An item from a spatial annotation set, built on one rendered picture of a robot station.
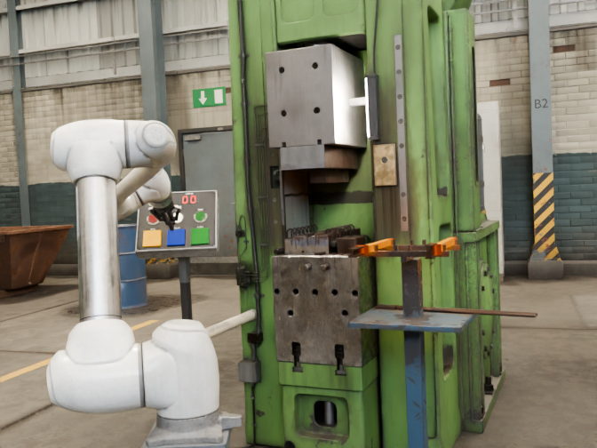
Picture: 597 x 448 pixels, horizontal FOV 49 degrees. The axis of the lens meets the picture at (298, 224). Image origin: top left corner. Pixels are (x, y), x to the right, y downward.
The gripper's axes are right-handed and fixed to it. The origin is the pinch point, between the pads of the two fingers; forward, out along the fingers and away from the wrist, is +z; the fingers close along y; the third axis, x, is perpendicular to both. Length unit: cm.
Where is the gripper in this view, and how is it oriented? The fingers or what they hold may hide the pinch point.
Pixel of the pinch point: (171, 223)
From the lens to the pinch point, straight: 266.9
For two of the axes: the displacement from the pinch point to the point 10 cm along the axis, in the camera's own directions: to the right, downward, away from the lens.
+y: 10.0, -0.5, 0.2
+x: -0.5, -8.9, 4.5
